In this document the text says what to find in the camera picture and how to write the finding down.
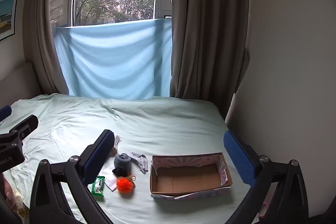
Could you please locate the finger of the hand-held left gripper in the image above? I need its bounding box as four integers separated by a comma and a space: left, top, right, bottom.
10, 114, 39, 139
0, 105, 12, 122

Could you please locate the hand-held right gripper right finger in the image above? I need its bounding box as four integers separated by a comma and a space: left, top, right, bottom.
223, 130, 309, 224

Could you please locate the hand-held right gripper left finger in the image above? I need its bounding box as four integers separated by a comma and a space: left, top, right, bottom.
29, 130, 116, 224

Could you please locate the white mesh cloth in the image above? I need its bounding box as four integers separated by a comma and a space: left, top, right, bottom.
101, 165, 118, 191

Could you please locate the grey sock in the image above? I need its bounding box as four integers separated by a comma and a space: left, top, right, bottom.
113, 153, 132, 169

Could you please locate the green wet wipes packet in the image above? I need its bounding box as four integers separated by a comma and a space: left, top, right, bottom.
91, 176, 106, 197

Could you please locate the orange pom-pom keychain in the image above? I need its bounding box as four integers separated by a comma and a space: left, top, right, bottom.
116, 174, 137, 191

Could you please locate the cardboard box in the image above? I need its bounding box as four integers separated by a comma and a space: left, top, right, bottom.
150, 152, 233, 199

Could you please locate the small brown plush toy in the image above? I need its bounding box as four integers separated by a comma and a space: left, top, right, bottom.
112, 135, 122, 155

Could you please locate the beige padded headboard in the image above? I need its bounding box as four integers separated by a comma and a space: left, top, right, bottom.
0, 61, 42, 109

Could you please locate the grey crumpled cloth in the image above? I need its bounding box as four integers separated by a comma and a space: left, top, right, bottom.
129, 152, 149, 174

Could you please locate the mint green bed sheet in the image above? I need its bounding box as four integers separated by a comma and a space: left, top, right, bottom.
0, 93, 252, 224

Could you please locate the beige curtain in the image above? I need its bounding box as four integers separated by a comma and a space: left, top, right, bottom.
169, 0, 250, 119
22, 0, 82, 94

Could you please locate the light blue hanging cloth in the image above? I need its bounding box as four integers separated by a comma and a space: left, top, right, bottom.
53, 18, 174, 97

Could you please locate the framed wall picture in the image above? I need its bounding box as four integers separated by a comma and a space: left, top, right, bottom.
0, 0, 19, 41

